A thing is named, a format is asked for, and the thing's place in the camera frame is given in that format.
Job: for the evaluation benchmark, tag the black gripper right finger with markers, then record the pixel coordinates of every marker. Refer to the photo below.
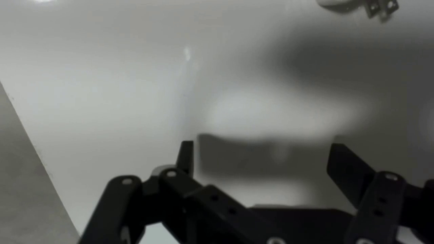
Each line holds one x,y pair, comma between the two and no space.
384,200

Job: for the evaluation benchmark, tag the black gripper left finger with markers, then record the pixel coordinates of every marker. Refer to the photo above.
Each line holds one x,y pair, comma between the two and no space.
190,211

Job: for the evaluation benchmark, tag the white whiteboard on table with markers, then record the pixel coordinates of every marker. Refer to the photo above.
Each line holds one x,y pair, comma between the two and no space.
98,88

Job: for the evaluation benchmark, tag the white wall charger plug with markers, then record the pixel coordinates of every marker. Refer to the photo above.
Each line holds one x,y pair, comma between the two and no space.
374,8

